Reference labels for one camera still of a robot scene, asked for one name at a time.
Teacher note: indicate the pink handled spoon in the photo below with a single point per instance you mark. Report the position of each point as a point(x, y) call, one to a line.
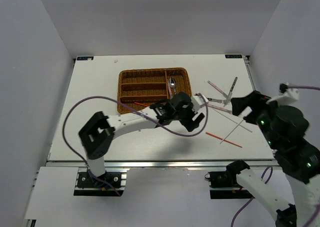
point(172, 82)

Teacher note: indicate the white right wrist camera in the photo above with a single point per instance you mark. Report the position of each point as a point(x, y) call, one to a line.
point(287, 95)

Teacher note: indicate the dark handled knife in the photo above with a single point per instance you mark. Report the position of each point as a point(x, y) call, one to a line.
point(230, 92)

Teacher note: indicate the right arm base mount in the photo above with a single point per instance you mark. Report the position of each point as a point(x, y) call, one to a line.
point(222, 186)

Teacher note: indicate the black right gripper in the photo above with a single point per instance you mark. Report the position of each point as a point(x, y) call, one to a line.
point(255, 100)

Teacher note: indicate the blue table label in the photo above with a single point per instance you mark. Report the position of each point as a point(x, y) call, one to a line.
point(233, 56)
point(84, 58)

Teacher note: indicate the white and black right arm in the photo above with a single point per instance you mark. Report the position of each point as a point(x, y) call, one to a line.
point(283, 127)

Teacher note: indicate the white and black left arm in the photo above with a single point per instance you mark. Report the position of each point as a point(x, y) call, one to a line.
point(100, 130)

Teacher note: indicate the brown wicker cutlery basket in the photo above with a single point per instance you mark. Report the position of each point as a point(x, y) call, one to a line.
point(148, 86)

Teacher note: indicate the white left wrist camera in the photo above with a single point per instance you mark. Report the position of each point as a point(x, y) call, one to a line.
point(199, 101)

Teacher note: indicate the pink handled knife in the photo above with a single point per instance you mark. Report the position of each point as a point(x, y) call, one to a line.
point(219, 90)

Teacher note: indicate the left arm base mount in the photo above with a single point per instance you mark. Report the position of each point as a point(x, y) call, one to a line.
point(86, 186)

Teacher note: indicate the orange chopstick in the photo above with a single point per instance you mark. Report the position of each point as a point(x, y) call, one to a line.
point(226, 141)
point(141, 104)

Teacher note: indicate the pink handled fork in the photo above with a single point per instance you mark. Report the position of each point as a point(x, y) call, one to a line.
point(219, 108)

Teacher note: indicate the left blue table label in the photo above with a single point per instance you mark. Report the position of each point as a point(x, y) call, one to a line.
point(84, 58)

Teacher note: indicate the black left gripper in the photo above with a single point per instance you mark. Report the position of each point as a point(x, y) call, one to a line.
point(189, 124)

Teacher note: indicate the right blue table label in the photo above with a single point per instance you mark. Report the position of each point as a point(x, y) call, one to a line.
point(233, 56)

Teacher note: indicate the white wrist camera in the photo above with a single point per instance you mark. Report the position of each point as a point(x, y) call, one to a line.
point(199, 101)
point(287, 95)

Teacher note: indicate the dark handled fork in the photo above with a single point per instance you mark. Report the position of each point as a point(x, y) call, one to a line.
point(220, 101)

